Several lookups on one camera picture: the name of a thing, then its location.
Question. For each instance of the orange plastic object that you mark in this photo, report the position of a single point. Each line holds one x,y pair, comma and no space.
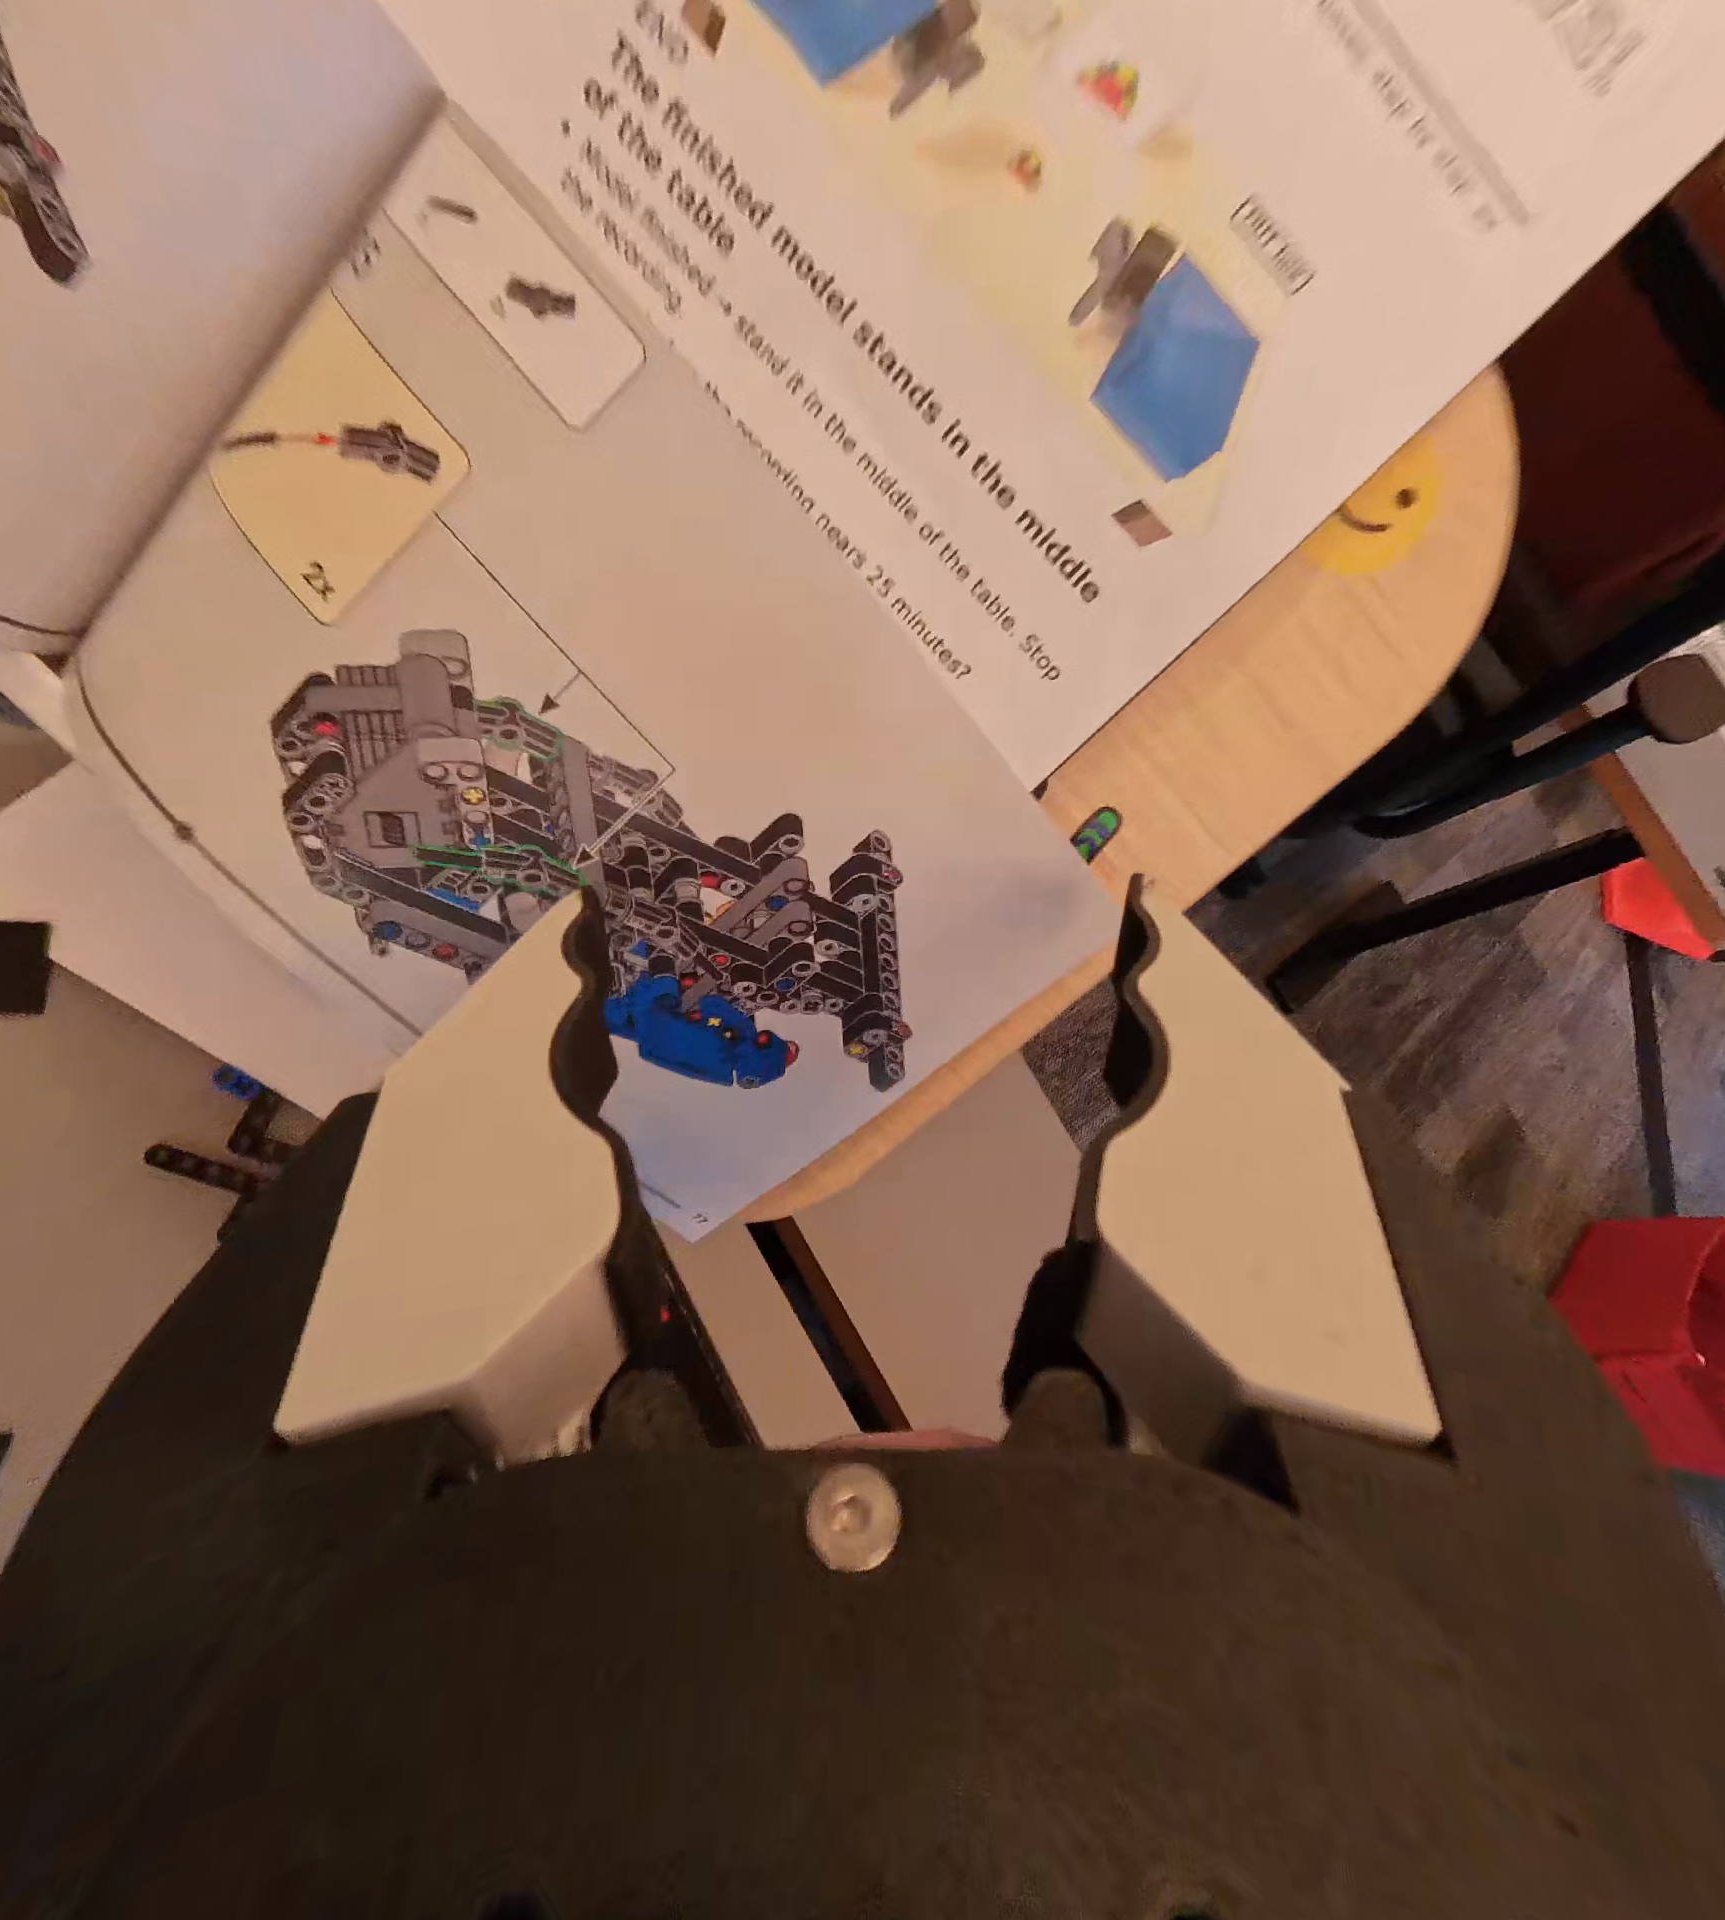
1657,908

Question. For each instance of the black bent beam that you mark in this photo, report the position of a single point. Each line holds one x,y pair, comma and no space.
203,1162

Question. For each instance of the white stand base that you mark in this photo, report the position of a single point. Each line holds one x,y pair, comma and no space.
127,900

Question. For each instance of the yellow smiley sticker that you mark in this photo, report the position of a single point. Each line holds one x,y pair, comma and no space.
1380,511

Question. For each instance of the red storage bin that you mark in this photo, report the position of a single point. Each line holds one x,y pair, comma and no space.
1671,1350

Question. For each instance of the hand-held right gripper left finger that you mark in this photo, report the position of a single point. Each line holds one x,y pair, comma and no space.
473,1200

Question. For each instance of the black metal frame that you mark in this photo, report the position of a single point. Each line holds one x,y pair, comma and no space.
1462,908

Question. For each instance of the grey desk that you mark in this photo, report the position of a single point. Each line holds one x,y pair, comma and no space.
53,1274

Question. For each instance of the small blue connector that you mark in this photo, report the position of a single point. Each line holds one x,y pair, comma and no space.
237,1080

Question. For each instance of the instruction booklet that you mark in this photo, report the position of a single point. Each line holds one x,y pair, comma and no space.
653,601

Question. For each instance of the black straight beam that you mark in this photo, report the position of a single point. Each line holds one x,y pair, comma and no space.
259,1119

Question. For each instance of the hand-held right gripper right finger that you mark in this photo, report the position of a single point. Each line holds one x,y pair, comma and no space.
1252,1200

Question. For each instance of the green sticker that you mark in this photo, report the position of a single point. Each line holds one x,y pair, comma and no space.
1098,835

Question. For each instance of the white box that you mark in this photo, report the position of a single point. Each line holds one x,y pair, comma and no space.
1702,810

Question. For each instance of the printed paper sheet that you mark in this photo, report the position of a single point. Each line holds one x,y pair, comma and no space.
1252,374

